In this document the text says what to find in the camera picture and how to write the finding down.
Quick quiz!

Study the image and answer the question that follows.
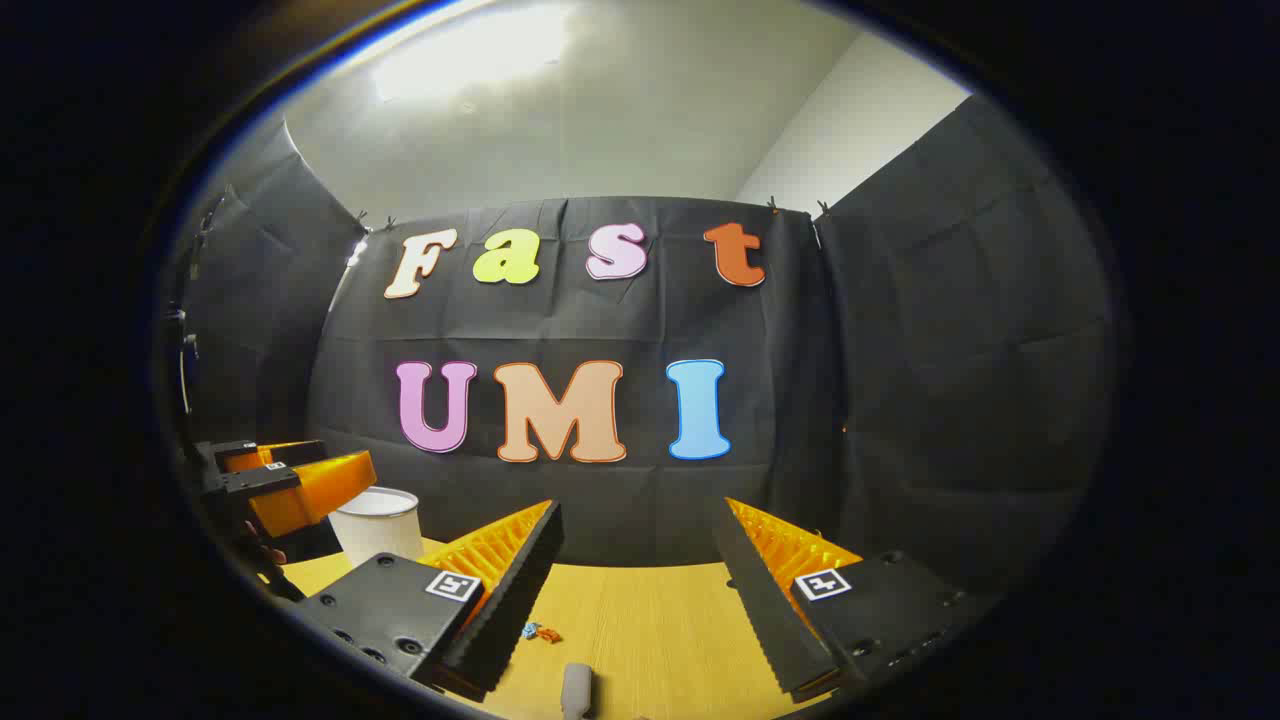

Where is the small grey broom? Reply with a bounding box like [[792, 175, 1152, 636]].
[[560, 662, 593, 720]]

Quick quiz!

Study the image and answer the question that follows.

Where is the white ribbed garbage bin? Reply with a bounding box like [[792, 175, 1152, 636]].
[[328, 487, 423, 569]]

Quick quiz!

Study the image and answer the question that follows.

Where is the yellow wooden desktop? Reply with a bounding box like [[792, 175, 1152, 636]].
[[280, 537, 861, 720]]

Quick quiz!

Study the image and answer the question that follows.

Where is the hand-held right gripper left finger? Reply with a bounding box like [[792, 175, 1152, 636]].
[[300, 500, 564, 703]]

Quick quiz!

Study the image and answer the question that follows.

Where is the black backdrop cloth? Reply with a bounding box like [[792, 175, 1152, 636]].
[[185, 95, 1116, 601]]

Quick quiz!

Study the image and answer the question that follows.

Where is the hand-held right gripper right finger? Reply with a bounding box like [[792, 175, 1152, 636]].
[[712, 497, 986, 703]]

